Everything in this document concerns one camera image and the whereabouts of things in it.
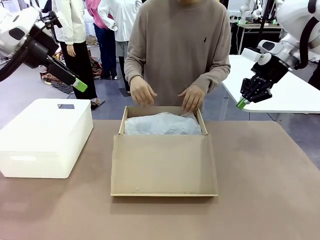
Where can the brown cardboard shoe box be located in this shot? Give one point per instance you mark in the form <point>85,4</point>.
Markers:
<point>162,165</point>

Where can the person's left hand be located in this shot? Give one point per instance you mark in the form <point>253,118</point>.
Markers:
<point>192,98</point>

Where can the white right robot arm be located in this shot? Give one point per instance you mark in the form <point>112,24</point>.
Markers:
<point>297,17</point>

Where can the white plastic storage box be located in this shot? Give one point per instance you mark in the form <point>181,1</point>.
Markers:
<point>37,135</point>

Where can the person in beige sweater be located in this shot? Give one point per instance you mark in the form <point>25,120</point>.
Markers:
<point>180,45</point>

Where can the colourful clothes pile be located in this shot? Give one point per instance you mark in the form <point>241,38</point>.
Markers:
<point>96,67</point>

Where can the mannequin pink top navy trousers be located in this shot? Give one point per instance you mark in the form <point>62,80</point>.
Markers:
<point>106,50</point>

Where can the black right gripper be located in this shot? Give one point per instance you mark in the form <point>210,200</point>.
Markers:
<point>271,72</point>

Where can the dark square foam box label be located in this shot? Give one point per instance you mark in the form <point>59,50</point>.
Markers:
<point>66,106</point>

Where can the small white background robot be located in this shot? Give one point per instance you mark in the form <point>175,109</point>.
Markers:
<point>243,11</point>

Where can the mannequin white shirt grey shorts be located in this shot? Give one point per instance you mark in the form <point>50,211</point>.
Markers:
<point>120,25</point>

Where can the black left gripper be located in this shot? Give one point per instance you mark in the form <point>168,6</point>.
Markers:
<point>37,53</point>

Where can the person's right hand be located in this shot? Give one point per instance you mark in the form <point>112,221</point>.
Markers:
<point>141,93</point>

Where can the white side table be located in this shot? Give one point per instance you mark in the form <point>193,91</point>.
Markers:
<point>292,92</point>

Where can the bystander in black clothes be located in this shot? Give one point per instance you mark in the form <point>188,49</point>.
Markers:
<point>315,80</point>

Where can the grey table with robots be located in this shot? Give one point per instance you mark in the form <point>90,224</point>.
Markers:
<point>250,26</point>

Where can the black tripod pole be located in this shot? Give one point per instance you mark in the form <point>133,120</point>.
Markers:
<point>263,25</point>

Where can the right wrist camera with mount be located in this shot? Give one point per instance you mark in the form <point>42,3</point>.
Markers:
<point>252,55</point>

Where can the mannequin cream jacket black trousers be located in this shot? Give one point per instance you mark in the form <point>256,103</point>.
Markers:
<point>75,50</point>

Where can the person's right forearm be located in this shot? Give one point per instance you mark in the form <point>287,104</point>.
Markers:
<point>135,67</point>

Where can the white tissue paper sheet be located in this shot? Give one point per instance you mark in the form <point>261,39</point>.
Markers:
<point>162,125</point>

